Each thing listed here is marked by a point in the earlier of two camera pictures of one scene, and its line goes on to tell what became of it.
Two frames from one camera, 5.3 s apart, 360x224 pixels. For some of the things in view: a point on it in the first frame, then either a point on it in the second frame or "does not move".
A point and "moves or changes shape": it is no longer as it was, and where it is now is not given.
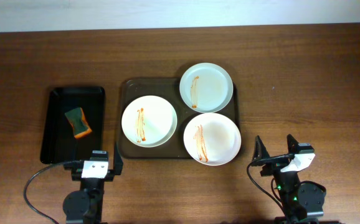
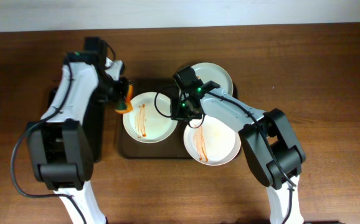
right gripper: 273,167 -> 178,111
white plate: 149,121 does not move
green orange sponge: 80,126 moves or changes shape
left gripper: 113,172 -> 121,97
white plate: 212,139 does not move
